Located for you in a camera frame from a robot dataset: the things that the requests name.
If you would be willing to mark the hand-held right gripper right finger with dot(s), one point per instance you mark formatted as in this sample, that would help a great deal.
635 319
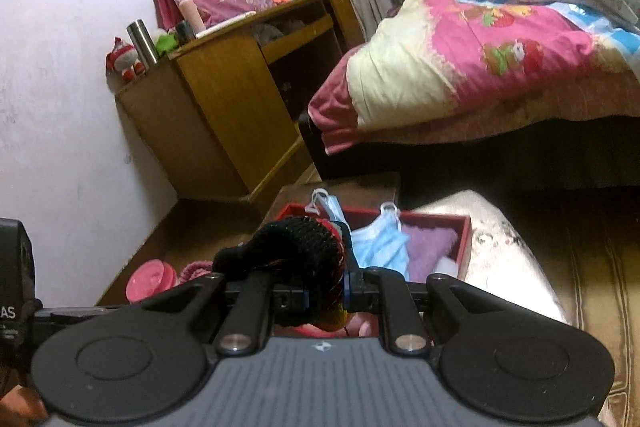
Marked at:
347 294

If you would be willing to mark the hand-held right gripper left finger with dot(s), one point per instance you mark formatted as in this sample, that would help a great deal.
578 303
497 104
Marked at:
260 302

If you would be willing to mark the red box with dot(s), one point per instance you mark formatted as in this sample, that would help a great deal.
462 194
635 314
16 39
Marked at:
463 252

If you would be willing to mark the pink cloth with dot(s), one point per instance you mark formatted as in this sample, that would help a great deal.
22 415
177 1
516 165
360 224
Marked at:
361 328

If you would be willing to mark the blue face mask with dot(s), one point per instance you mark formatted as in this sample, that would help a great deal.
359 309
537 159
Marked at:
380 243
327 208

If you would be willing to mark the pink knitted scrunchie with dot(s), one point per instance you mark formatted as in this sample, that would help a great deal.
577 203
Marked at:
196 270

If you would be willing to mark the purple cloth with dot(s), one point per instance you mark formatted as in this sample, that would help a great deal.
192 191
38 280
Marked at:
430 247

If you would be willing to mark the pink round lid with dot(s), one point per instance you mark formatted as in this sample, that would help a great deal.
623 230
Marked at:
150 281

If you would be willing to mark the silver glossy table cover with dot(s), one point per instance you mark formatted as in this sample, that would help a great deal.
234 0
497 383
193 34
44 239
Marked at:
500 247

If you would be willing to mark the wooden cabinet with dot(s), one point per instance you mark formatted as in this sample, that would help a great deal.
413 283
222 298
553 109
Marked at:
220 107

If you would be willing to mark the santa plush toy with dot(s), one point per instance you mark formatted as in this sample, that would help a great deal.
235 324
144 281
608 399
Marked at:
124 59

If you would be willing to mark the pink cartoon print quilt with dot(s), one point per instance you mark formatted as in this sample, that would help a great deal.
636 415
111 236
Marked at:
450 67

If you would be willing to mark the beige striped blanket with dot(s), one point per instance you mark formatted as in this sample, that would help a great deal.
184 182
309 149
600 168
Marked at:
600 282

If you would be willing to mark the steel thermos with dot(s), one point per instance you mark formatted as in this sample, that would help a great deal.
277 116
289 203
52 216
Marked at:
142 44

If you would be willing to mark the green plush toy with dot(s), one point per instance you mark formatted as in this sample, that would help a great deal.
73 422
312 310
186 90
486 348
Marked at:
166 41

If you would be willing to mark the grey cloth bundle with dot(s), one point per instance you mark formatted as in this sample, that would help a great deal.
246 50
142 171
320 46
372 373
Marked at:
280 29

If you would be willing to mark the pink tumbler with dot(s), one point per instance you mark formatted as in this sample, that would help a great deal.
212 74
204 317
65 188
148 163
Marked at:
193 14

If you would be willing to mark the dark bed frame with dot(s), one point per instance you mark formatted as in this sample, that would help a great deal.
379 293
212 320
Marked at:
500 162

